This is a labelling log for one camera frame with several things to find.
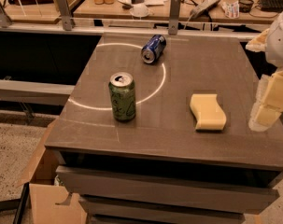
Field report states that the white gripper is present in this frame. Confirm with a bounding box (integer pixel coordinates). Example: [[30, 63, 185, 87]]
[[246, 11, 283, 132]]

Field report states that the green soda can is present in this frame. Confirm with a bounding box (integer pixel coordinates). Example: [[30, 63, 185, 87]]
[[108, 72, 136, 122]]

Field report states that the blue pepsi can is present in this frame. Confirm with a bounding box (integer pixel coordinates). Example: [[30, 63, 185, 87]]
[[141, 35, 166, 64]]

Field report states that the white printed packet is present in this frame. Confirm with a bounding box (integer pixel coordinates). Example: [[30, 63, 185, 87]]
[[221, 2, 239, 19]]

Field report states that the black mesh cup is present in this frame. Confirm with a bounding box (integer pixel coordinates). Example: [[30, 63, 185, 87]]
[[238, 0, 254, 13]]

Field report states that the yellow sponge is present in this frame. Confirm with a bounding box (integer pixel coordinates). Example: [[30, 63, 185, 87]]
[[190, 94, 227, 131]]

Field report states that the grey power strip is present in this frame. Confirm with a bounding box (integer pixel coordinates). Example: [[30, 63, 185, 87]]
[[190, 0, 220, 19]]

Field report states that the upper grey drawer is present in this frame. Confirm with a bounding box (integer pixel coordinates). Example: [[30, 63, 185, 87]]
[[56, 165, 278, 213]]

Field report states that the grey drawer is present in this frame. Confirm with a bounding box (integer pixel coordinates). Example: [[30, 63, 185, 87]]
[[78, 195, 247, 224], [56, 165, 278, 213]]

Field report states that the white face mask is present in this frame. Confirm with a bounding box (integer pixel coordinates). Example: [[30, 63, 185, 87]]
[[130, 4, 149, 18]]

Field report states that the lower grey drawer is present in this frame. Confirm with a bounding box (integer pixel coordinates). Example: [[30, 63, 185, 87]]
[[78, 195, 247, 224]]

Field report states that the cardboard box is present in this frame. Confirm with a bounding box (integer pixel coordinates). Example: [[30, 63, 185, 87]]
[[18, 121, 87, 224]]

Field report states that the metal bracket right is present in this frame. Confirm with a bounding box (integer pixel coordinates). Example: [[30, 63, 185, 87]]
[[168, 0, 181, 35]]

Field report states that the metal bracket middle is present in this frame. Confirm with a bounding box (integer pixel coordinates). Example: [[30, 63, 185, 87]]
[[56, 0, 74, 31]]

